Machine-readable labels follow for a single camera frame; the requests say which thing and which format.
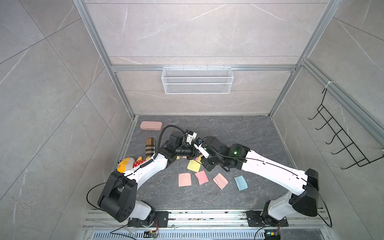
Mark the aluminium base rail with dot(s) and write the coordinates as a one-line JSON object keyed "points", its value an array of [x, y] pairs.
{"points": [[216, 224]]}

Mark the white wire mesh basket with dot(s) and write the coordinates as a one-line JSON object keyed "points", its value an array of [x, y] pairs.
{"points": [[197, 80]]}

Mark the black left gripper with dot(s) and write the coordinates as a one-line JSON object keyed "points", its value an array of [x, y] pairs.
{"points": [[194, 152]]}

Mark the blue torn memo page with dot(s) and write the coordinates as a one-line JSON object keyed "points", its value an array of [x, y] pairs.
{"points": [[241, 183]]}

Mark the salmon torn memo page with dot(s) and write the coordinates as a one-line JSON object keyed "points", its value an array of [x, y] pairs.
{"points": [[220, 181]]}

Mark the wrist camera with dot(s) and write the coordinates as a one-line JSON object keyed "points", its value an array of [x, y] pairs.
{"points": [[202, 151], [190, 137]]}

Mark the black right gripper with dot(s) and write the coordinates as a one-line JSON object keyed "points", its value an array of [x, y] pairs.
{"points": [[208, 166]]}

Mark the yellow torn memo page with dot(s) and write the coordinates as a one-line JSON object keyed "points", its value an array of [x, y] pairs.
{"points": [[194, 166]]}

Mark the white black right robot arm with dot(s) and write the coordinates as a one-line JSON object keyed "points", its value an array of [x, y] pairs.
{"points": [[302, 186]]}

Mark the yellow plush toy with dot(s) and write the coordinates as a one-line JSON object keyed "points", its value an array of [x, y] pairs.
{"points": [[129, 163]]}

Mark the black wire hook rack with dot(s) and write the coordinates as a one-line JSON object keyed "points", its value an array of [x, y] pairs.
{"points": [[339, 133]]}

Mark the dark pink torn page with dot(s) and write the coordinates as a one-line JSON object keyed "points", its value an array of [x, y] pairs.
{"points": [[202, 177]]}

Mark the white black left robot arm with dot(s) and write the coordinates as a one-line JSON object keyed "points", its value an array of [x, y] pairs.
{"points": [[119, 195]]}

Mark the pink torn memo page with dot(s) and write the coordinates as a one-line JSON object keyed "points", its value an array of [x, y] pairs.
{"points": [[184, 180]]}

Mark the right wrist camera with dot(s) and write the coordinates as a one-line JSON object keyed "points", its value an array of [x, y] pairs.
{"points": [[202, 151]]}

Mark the pink eraser case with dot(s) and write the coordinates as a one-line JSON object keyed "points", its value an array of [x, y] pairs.
{"points": [[151, 125]]}

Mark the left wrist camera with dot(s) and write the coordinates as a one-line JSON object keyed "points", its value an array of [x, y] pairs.
{"points": [[190, 137]]}

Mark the brown plaid cylinder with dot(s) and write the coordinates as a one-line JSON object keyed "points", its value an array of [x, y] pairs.
{"points": [[150, 148]]}

